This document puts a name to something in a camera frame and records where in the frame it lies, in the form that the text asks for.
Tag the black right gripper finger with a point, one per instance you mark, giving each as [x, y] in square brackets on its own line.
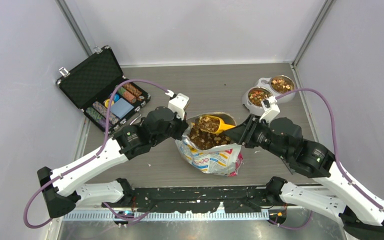
[238, 135]
[246, 125]

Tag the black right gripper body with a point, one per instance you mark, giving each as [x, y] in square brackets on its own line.
[258, 134]

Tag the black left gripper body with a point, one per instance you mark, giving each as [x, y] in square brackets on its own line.
[174, 130]

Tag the yellow plastic scoop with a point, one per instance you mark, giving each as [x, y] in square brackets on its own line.
[213, 124]

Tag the cat food bag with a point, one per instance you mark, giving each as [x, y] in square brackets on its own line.
[224, 160]

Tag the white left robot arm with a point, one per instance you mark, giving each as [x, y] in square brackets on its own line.
[65, 188]

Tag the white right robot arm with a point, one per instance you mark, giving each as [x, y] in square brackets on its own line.
[351, 205]

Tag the pet food kibble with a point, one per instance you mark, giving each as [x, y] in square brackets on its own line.
[205, 140]

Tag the white double pet bowl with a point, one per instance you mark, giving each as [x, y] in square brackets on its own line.
[263, 89]

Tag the red green chip row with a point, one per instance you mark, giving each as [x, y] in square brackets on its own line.
[127, 95]

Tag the blue playing card deck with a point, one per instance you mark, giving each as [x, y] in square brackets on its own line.
[121, 108]

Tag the orange black chip row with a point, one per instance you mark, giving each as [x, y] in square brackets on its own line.
[138, 94]

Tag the yellow dealer button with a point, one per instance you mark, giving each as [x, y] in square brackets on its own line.
[108, 102]

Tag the green purple chip row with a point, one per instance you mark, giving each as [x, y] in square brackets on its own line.
[97, 118]

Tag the black poker chip case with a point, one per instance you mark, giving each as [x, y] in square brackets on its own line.
[92, 81]

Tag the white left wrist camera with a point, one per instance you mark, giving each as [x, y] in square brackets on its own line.
[178, 103]

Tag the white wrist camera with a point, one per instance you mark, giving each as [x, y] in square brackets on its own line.
[271, 109]
[178, 103]

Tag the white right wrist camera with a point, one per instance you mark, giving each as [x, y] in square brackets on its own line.
[271, 109]

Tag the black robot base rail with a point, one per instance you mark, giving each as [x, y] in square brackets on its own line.
[200, 200]

